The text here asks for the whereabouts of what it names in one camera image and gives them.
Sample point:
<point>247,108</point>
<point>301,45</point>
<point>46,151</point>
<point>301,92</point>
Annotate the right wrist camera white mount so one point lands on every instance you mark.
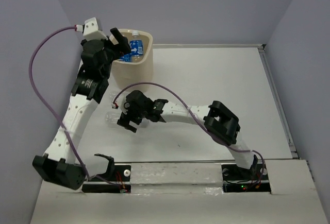
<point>119,104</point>

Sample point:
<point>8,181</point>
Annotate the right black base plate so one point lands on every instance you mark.
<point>235,180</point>

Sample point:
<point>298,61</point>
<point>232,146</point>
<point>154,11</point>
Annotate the clear bottle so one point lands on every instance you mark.
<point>111,119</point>

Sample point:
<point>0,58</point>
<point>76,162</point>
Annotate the blue label bottle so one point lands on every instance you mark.
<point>113,95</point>
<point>136,44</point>
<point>126,58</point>

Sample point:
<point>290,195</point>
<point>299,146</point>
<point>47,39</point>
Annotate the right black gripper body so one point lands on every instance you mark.
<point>135,116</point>

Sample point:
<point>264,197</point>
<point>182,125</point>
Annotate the aluminium table edge frame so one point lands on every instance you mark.
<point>198,74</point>

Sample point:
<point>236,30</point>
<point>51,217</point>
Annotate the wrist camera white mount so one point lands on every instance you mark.
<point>119,104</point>
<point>91,30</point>

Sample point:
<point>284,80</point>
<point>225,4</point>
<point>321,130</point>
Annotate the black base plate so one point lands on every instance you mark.
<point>115,179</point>
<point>235,180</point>

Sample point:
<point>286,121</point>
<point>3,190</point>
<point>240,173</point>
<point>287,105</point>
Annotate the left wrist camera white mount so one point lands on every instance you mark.
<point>91,30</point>

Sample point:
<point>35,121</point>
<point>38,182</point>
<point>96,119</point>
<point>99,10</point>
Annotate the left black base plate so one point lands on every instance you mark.
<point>115,179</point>

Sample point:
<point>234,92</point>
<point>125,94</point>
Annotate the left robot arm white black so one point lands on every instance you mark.
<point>61,164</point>

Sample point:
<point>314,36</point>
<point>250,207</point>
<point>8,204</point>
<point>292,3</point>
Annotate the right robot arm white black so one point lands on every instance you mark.
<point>216,119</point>

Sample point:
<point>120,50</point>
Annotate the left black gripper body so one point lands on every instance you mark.
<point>113,50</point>

